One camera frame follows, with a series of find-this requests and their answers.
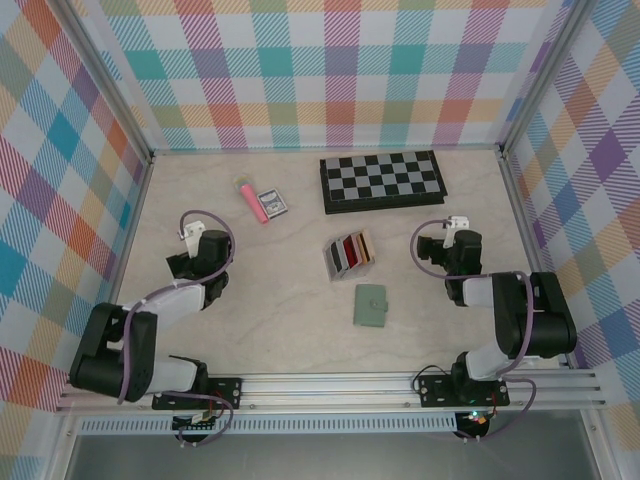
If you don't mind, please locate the aluminium frame post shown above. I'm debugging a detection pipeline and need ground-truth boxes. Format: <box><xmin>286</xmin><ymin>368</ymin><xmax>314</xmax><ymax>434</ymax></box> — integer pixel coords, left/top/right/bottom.
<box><xmin>497</xmin><ymin>0</ymin><xmax>599</xmax><ymax>159</ymax></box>
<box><xmin>62</xmin><ymin>0</ymin><xmax>155</xmax><ymax>166</ymax></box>

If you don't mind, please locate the slotted white cable duct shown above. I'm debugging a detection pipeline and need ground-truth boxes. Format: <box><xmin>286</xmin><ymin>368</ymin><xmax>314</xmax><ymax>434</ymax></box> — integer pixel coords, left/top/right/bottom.
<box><xmin>77</xmin><ymin>417</ymin><xmax>460</xmax><ymax>436</ymax></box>

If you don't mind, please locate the pink toy microphone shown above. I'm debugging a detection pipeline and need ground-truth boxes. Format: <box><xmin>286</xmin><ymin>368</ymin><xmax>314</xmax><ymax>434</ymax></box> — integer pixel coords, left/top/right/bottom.
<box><xmin>232</xmin><ymin>173</ymin><xmax>271</xmax><ymax>225</ymax></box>

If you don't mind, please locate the clear plastic card box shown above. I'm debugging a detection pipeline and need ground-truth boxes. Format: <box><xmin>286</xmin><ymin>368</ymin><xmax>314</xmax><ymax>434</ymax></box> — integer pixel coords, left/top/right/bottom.
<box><xmin>322</xmin><ymin>228</ymin><xmax>377</xmax><ymax>285</ymax></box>

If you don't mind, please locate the purple cable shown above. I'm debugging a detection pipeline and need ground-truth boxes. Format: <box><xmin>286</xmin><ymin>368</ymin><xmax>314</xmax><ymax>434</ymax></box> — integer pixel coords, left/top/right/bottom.
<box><xmin>409</xmin><ymin>218</ymin><xmax>539</xmax><ymax>444</ymax></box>
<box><xmin>117</xmin><ymin>210</ymin><xmax>236</xmax><ymax>448</ymax></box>

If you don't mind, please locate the red credit card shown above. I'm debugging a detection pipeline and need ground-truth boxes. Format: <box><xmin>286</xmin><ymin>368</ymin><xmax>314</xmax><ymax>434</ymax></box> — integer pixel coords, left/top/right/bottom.
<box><xmin>343</xmin><ymin>234</ymin><xmax>364</xmax><ymax>267</ymax></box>

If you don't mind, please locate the small controller board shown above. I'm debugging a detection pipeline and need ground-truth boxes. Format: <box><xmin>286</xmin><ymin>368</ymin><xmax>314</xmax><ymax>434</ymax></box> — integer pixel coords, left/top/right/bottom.
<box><xmin>171</xmin><ymin>410</ymin><xmax>224</xmax><ymax>434</ymax></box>
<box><xmin>455</xmin><ymin>408</ymin><xmax>492</xmax><ymax>430</ymax></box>

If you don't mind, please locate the green card holder wallet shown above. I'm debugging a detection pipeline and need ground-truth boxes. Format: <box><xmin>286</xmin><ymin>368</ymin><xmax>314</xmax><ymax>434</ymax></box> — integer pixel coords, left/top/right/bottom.
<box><xmin>352</xmin><ymin>283</ymin><xmax>387</xmax><ymax>329</ymax></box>

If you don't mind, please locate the aluminium mounting rail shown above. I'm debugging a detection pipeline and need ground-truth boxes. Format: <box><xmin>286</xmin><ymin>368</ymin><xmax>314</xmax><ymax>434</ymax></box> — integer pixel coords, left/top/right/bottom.
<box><xmin>54</xmin><ymin>368</ymin><xmax>610</xmax><ymax>415</ymax></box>

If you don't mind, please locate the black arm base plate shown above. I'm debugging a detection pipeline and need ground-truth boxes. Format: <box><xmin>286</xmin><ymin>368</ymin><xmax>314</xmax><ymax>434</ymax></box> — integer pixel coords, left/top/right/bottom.
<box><xmin>151</xmin><ymin>377</ymin><xmax>245</xmax><ymax>412</ymax></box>
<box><xmin>416</xmin><ymin>372</ymin><xmax>512</xmax><ymax>409</ymax></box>

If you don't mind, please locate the blue playing card deck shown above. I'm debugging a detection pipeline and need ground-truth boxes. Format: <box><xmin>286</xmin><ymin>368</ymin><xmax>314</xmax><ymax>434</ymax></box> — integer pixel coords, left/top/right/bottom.
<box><xmin>255</xmin><ymin>187</ymin><xmax>290</xmax><ymax>220</ymax></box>

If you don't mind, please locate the aluminium side rail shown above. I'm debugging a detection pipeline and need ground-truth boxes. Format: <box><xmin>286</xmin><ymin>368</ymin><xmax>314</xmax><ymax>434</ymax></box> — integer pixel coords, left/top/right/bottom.
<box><xmin>497</xmin><ymin>149</ymin><xmax>574</xmax><ymax>371</ymax></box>
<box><xmin>85</xmin><ymin>157</ymin><xmax>156</xmax><ymax>376</ymax></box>

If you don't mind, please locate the folding chess board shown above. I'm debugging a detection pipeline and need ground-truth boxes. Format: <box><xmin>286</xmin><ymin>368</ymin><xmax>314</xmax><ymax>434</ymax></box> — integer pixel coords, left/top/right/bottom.
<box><xmin>318</xmin><ymin>149</ymin><xmax>448</xmax><ymax>216</ymax></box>

